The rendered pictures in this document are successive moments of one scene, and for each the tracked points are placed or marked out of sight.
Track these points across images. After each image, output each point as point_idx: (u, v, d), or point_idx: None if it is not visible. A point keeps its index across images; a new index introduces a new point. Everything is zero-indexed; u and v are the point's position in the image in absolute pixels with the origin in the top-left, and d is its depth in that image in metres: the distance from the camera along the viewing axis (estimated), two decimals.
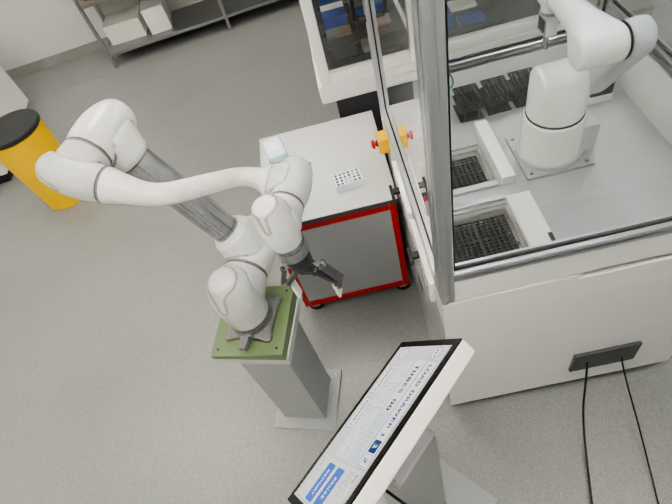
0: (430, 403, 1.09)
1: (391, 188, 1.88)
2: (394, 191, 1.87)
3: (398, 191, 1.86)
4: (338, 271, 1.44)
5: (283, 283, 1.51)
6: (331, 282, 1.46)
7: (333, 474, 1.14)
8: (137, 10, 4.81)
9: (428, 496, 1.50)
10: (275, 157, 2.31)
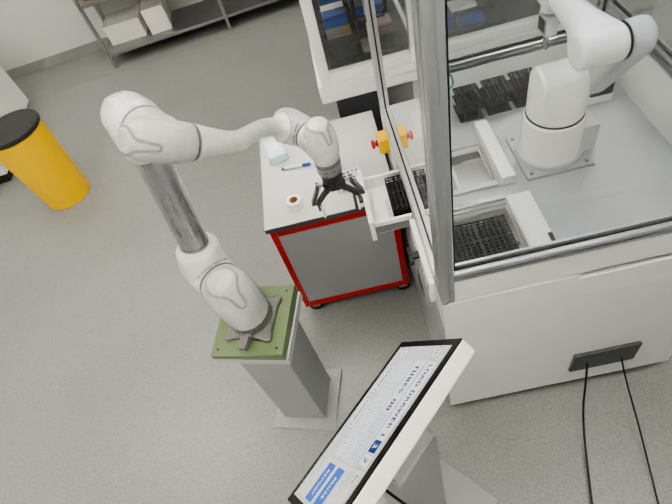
0: (430, 403, 1.09)
1: (355, 197, 1.89)
2: None
3: (361, 200, 1.88)
4: (313, 201, 1.80)
5: (360, 187, 1.81)
6: (320, 198, 1.83)
7: (333, 474, 1.14)
8: (137, 10, 4.81)
9: (428, 496, 1.50)
10: (275, 157, 2.31)
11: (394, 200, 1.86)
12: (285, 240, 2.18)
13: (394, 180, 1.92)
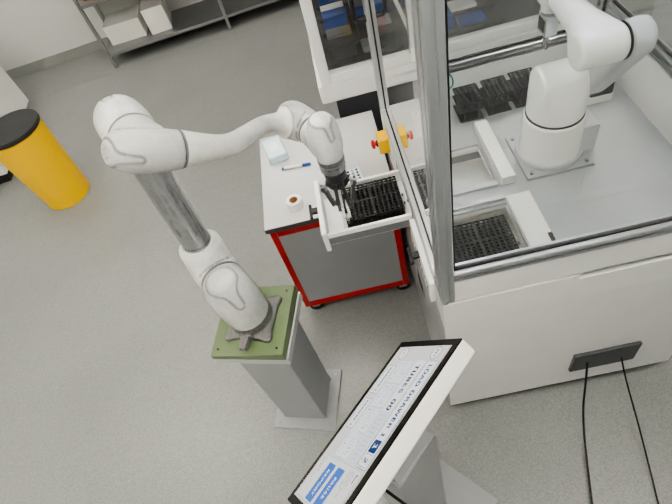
0: (430, 403, 1.09)
1: (310, 208, 1.91)
2: (313, 211, 1.89)
3: (316, 211, 1.89)
4: (330, 202, 1.74)
5: None
6: None
7: (333, 474, 1.14)
8: (137, 10, 4.81)
9: (428, 496, 1.50)
10: (275, 157, 2.31)
11: None
12: (285, 240, 2.18)
13: (350, 191, 1.93)
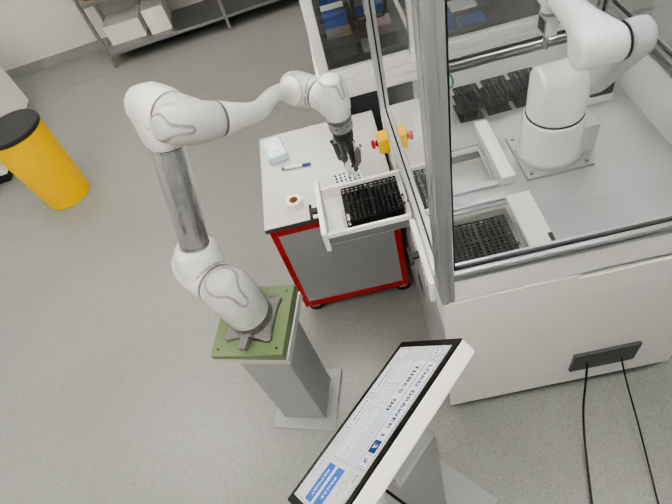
0: (430, 403, 1.09)
1: (310, 208, 1.91)
2: (313, 211, 1.89)
3: (316, 211, 1.89)
4: (336, 155, 1.89)
5: (359, 159, 1.86)
6: (347, 156, 1.89)
7: (333, 474, 1.14)
8: (137, 10, 4.81)
9: (428, 496, 1.50)
10: (275, 157, 2.31)
11: (348, 211, 1.87)
12: (285, 240, 2.18)
13: (350, 191, 1.93)
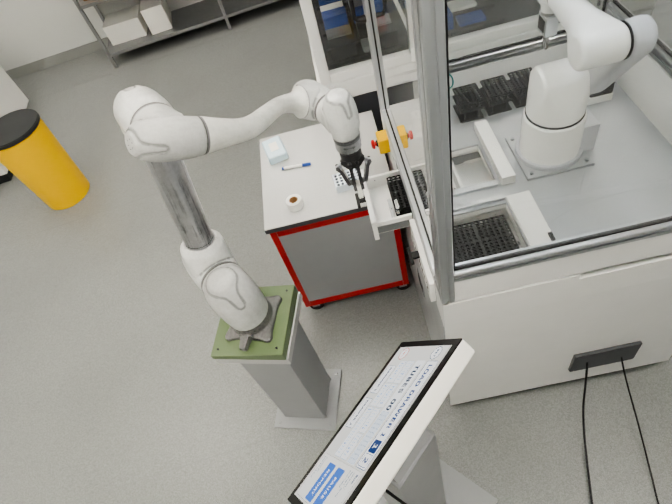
0: (430, 403, 1.09)
1: (357, 196, 1.89)
2: (360, 199, 1.88)
3: (364, 199, 1.88)
4: (345, 181, 1.75)
5: (364, 174, 1.76)
6: None
7: (333, 474, 1.14)
8: (137, 10, 4.81)
9: (428, 496, 1.50)
10: (275, 157, 2.31)
11: (396, 199, 1.86)
12: (285, 240, 2.18)
13: (396, 179, 1.92)
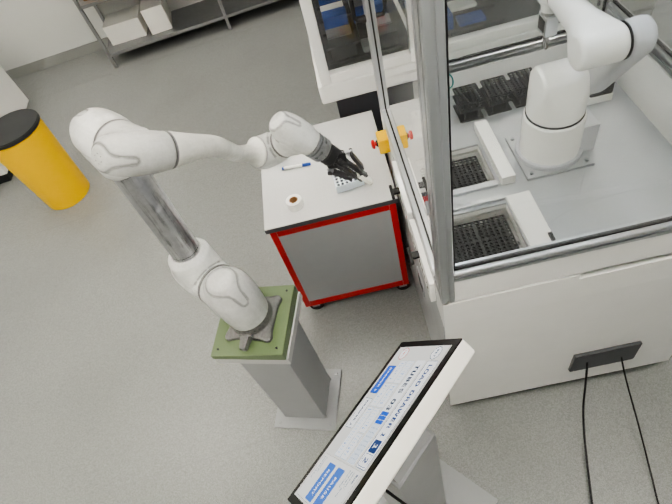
0: (430, 403, 1.09)
1: (391, 188, 1.88)
2: (394, 191, 1.87)
3: (398, 191, 1.86)
4: (345, 179, 1.78)
5: None
6: (352, 170, 1.79)
7: (333, 474, 1.14)
8: (137, 10, 4.81)
9: (428, 496, 1.50)
10: None
11: None
12: (285, 240, 2.18)
13: None
